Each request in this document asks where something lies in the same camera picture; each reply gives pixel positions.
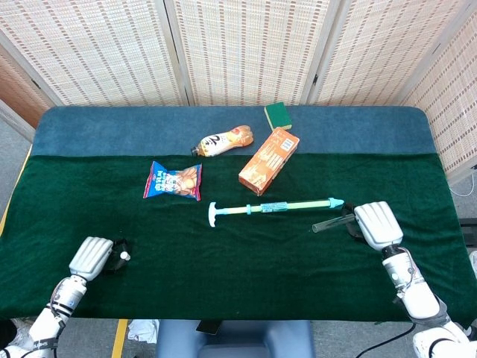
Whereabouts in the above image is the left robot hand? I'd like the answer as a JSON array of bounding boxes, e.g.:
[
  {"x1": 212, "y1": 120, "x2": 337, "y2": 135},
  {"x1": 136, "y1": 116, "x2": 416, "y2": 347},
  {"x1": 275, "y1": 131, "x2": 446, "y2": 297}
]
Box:
[{"x1": 69, "y1": 236, "x2": 131, "y2": 281}]

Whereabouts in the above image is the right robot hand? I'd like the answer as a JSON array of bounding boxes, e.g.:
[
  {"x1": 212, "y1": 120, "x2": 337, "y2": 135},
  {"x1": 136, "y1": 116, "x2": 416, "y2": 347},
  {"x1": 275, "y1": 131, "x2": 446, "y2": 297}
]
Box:
[{"x1": 341, "y1": 201, "x2": 405, "y2": 251}]

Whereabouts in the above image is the clear glass tube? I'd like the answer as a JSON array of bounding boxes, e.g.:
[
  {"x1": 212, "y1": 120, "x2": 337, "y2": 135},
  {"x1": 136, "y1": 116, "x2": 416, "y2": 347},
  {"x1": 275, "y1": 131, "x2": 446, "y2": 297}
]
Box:
[{"x1": 312, "y1": 215, "x2": 353, "y2": 234}]

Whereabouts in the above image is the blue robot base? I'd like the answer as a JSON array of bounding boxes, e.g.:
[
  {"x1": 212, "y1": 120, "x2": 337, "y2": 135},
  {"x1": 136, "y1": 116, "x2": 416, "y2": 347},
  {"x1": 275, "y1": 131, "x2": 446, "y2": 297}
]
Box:
[{"x1": 155, "y1": 319, "x2": 317, "y2": 358}]

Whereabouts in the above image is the crumpled white cloth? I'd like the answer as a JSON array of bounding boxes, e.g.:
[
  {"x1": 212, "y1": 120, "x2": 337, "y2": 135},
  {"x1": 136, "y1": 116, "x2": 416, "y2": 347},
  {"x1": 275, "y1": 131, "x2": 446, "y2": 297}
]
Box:
[{"x1": 126, "y1": 318, "x2": 160, "y2": 342}]

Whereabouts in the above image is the teal toy water pump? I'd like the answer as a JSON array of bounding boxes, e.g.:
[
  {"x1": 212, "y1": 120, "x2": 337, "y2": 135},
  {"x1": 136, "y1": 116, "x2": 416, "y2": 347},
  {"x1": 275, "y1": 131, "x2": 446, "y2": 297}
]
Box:
[{"x1": 208, "y1": 197, "x2": 345, "y2": 228}]

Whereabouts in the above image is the blue snack bag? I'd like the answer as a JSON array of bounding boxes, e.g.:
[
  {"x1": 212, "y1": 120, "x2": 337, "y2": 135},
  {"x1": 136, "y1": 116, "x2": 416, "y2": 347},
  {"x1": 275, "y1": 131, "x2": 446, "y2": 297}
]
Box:
[{"x1": 142, "y1": 160, "x2": 203, "y2": 202}]

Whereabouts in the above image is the orange cardboard box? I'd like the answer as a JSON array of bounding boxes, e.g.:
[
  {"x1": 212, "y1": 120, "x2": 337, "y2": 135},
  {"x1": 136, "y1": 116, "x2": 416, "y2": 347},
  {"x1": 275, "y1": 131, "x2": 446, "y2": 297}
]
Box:
[{"x1": 238, "y1": 126, "x2": 300, "y2": 197}]

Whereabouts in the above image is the blue table cover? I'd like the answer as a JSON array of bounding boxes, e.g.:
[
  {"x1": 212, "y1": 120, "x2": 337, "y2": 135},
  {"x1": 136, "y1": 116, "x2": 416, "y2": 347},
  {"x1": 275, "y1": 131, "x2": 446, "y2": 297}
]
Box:
[{"x1": 30, "y1": 106, "x2": 439, "y2": 157}]

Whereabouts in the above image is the dark green velvet cloth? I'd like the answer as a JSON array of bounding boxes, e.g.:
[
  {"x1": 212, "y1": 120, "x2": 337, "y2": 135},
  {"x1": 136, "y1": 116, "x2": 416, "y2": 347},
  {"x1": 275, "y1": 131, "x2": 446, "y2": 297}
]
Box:
[{"x1": 0, "y1": 152, "x2": 469, "y2": 325}]

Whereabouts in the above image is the flat black device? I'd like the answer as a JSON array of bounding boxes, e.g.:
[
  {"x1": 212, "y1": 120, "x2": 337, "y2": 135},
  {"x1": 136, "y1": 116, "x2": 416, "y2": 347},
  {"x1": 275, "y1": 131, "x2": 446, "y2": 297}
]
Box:
[{"x1": 196, "y1": 319, "x2": 221, "y2": 336}]

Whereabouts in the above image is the green yellow sponge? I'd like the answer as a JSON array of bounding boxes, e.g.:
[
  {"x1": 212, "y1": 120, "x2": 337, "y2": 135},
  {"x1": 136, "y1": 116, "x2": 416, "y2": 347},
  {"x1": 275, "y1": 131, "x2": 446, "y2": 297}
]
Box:
[{"x1": 264, "y1": 104, "x2": 293, "y2": 131}]

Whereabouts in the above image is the orange drink bottle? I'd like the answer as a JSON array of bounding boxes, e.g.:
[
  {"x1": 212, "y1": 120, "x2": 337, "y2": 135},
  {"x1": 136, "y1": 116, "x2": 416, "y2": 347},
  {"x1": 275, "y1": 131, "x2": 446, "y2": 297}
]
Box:
[{"x1": 190, "y1": 125, "x2": 255, "y2": 157}]

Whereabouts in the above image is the thin white cable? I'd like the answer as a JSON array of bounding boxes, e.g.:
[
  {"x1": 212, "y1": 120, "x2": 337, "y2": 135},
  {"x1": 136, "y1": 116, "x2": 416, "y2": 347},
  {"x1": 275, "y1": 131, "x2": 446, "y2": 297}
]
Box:
[{"x1": 449, "y1": 180, "x2": 475, "y2": 198}]

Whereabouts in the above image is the black power cable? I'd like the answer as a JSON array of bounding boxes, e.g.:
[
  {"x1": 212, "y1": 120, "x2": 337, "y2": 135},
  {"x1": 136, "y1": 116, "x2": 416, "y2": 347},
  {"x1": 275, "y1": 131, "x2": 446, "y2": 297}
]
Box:
[{"x1": 357, "y1": 323, "x2": 417, "y2": 358}]

